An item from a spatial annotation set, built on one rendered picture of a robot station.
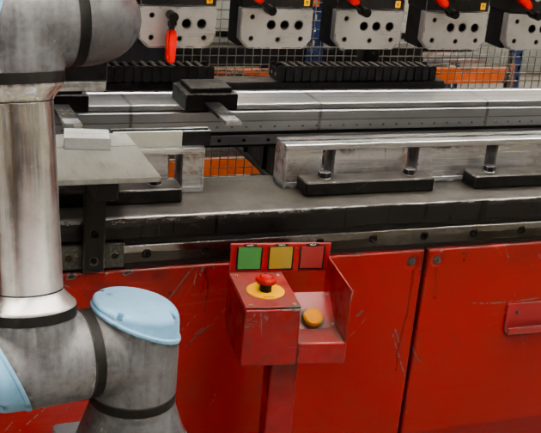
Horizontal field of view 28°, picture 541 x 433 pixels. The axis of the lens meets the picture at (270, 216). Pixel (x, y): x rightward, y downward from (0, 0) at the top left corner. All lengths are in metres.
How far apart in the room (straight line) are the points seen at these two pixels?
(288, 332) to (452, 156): 0.66
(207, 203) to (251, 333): 0.32
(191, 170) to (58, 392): 0.90
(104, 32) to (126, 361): 0.41
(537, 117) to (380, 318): 0.77
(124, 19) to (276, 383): 0.96
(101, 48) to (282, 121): 1.22
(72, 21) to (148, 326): 0.39
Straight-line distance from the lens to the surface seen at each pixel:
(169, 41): 2.04
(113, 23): 1.32
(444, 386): 2.51
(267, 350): 1.98
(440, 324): 2.43
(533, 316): 2.55
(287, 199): 2.20
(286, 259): 2.08
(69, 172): 1.89
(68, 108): 2.26
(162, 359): 1.41
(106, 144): 2.01
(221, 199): 2.17
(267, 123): 2.49
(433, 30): 2.29
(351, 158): 2.31
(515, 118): 2.80
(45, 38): 1.30
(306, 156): 2.26
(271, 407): 2.11
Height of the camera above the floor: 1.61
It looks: 21 degrees down
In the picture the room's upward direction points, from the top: 5 degrees clockwise
